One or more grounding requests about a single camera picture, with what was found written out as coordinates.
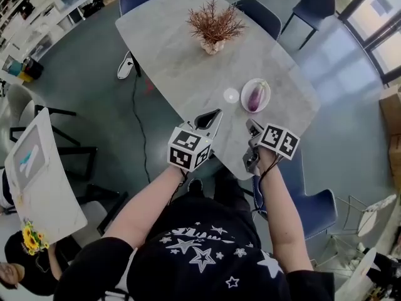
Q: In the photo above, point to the person's left forearm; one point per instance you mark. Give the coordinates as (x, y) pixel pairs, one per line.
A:
(147, 205)

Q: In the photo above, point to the white shelf unit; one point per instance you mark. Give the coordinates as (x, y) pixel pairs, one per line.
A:
(40, 11)

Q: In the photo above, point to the white power strip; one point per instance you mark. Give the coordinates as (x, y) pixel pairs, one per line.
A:
(124, 66)

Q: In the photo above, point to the sunflower bouquet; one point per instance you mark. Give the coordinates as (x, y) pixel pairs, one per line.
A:
(31, 237)

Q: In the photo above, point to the person's black star-print shirt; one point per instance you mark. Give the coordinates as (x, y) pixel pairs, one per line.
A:
(194, 268)

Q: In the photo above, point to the cardboard box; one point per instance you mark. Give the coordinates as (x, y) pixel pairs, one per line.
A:
(393, 121)

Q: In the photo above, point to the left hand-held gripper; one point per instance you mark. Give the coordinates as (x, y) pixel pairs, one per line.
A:
(188, 152)

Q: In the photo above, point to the person's black trousers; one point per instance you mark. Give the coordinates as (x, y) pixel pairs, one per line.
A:
(230, 187)

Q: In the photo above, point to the grey tray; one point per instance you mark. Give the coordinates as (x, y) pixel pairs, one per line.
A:
(40, 136)

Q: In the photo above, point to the grey marble table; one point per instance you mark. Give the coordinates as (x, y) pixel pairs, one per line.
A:
(181, 71)

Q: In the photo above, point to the white round plate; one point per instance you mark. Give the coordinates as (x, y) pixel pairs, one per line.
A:
(246, 94)

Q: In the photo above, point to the white round side table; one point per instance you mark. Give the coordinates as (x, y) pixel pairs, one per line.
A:
(363, 271)

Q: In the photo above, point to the glass entrance door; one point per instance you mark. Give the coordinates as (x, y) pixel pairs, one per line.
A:
(376, 20)

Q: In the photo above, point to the potted reddish twig plant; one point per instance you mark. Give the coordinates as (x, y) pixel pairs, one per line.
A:
(214, 27)

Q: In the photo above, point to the person's black shoe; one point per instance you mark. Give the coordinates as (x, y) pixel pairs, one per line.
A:
(195, 187)

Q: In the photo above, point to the white marble table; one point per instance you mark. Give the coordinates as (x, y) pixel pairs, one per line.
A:
(53, 199)

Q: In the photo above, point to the person's right forearm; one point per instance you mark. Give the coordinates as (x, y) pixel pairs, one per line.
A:
(285, 221)

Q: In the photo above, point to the teal storage box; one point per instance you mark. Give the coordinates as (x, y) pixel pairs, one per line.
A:
(15, 68)

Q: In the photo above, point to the purple eggplant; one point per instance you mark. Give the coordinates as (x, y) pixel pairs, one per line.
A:
(256, 96)

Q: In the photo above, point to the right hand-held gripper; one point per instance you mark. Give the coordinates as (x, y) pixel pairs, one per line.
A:
(279, 141)

